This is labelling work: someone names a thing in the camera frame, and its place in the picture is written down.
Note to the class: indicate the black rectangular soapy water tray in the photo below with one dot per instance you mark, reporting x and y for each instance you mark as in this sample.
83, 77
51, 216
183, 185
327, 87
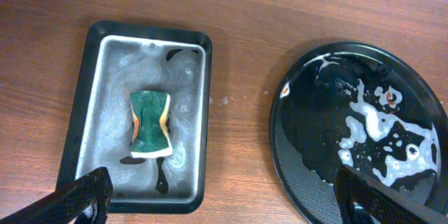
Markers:
119, 59

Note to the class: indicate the round black tray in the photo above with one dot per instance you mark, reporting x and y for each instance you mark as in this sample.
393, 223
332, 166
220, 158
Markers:
350, 103

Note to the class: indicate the green yellow sponge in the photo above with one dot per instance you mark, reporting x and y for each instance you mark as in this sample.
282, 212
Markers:
150, 112

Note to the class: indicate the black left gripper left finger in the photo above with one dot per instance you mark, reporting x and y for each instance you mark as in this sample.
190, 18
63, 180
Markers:
86, 200

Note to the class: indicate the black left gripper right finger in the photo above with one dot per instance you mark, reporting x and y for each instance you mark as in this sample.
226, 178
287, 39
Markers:
361, 197

